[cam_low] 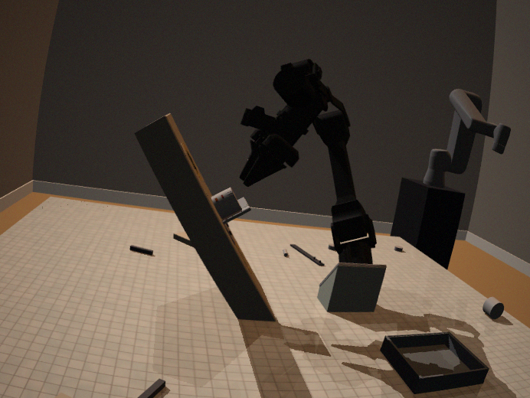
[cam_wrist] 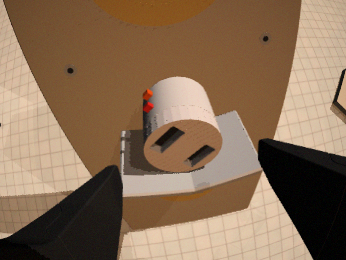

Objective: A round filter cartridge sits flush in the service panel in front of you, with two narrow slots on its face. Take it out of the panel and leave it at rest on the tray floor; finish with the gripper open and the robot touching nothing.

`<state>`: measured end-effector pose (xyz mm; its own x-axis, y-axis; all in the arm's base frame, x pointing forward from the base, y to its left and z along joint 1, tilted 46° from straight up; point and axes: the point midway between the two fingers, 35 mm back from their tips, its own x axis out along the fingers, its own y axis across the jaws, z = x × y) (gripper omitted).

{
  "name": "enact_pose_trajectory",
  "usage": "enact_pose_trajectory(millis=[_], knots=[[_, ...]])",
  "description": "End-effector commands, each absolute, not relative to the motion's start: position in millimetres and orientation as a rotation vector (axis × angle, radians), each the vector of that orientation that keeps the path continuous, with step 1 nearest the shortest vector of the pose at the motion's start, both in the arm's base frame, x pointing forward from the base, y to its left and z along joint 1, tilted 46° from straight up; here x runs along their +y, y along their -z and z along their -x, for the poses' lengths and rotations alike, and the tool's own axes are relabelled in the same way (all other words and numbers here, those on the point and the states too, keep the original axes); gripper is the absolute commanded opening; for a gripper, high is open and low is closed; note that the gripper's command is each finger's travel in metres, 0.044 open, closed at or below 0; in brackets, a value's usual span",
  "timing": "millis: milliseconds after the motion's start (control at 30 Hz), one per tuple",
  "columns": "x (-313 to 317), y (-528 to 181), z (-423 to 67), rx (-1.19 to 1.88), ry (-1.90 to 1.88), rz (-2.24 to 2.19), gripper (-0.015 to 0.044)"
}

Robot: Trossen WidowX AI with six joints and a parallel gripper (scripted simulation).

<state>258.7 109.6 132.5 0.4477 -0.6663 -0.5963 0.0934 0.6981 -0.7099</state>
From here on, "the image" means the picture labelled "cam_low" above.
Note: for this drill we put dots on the beige cylinder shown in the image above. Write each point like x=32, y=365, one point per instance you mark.
x=226, y=203

